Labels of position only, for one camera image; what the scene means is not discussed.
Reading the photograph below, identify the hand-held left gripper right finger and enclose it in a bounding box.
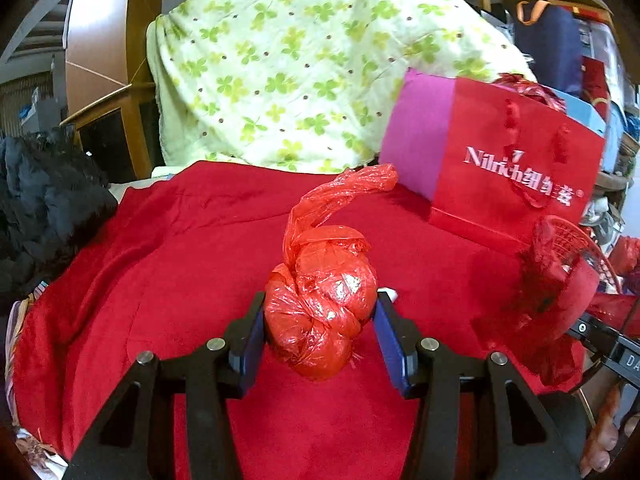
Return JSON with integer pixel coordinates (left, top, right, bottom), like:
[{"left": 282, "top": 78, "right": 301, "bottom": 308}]
[{"left": 372, "top": 287, "right": 586, "bottom": 480}]

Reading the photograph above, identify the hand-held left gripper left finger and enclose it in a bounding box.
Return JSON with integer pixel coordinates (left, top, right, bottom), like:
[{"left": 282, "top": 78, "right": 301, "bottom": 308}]
[{"left": 62, "top": 291, "right": 267, "bottom": 480}]

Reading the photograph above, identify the knotted red plastic bag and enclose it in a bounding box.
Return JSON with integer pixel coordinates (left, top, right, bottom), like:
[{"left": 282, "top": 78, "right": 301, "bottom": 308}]
[{"left": 263, "top": 162, "right": 399, "bottom": 382}]

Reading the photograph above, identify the red plastic wrapper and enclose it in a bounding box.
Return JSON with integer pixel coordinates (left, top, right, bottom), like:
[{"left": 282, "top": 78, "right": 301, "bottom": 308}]
[{"left": 472, "top": 220, "right": 601, "bottom": 388}]

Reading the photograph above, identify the red plastic mesh basket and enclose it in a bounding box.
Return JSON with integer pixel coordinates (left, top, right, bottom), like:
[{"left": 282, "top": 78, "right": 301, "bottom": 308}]
[{"left": 542, "top": 214, "right": 623, "bottom": 293}]

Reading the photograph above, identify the person's right hand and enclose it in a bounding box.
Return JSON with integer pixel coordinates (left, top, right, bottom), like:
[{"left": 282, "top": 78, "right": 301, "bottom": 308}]
[{"left": 579, "top": 382, "right": 640, "bottom": 476}]

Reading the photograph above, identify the large red plastic bag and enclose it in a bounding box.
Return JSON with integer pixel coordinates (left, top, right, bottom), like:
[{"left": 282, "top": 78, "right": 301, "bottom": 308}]
[{"left": 610, "top": 237, "right": 640, "bottom": 276}]

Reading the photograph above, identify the red fleece blanket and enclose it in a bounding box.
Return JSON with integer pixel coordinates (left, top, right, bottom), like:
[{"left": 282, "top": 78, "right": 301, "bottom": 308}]
[{"left": 10, "top": 160, "right": 591, "bottom": 480}]

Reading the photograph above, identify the striped cloth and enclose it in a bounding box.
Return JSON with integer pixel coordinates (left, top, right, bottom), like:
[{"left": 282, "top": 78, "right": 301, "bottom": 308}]
[{"left": 4, "top": 280, "right": 66, "bottom": 466}]

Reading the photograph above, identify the light blue cardboard box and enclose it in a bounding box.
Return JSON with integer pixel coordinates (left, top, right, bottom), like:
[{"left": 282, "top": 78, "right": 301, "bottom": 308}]
[{"left": 565, "top": 92, "right": 608, "bottom": 136}]

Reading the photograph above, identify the red paper gift bag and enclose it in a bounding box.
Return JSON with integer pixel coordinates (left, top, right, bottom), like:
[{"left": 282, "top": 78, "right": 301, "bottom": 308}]
[{"left": 378, "top": 67, "right": 606, "bottom": 251}]

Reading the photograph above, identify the black puffer jacket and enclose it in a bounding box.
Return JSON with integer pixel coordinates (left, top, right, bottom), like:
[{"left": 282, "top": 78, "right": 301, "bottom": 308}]
[{"left": 0, "top": 130, "right": 118, "bottom": 301}]

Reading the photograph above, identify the red patterned box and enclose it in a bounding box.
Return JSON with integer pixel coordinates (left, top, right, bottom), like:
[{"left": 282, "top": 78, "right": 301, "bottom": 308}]
[{"left": 580, "top": 57, "right": 612, "bottom": 106}]

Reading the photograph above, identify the shiny red foil wrapper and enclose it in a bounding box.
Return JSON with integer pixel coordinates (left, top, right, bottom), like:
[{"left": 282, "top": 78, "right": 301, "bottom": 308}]
[{"left": 492, "top": 74, "right": 568, "bottom": 113}]

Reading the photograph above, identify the green clover print quilt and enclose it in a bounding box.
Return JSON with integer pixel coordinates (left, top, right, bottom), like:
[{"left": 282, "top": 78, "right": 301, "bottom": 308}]
[{"left": 147, "top": 0, "right": 538, "bottom": 173}]

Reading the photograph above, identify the brown wooden cabinet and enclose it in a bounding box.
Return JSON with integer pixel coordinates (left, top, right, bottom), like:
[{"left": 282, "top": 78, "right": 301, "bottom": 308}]
[{"left": 60, "top": 0, "right": 168, "bottom": 181}]

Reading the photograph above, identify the navy bag with orange handles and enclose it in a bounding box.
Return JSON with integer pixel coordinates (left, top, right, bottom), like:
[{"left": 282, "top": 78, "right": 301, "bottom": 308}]
[{"left": 512, "top": 0, "right": 586, "bottom": 98}]

